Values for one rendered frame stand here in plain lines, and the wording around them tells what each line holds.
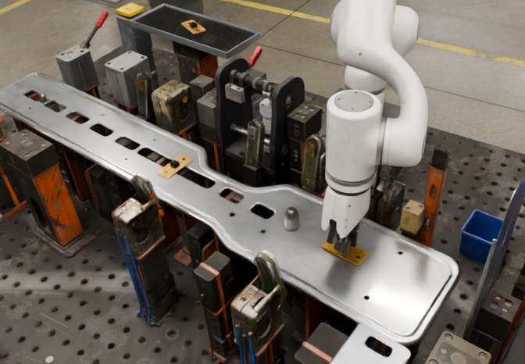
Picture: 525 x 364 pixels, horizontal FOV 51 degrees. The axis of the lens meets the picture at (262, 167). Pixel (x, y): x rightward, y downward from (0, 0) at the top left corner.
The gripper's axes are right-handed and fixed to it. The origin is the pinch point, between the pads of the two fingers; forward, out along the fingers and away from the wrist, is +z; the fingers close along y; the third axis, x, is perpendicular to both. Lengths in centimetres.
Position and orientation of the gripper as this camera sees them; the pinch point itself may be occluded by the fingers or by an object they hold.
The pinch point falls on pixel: (345, 240)
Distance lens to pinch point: 107.0
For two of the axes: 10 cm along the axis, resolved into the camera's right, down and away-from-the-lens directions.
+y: -6.1, 5.3, -5.9
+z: 0.5, 7.7, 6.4
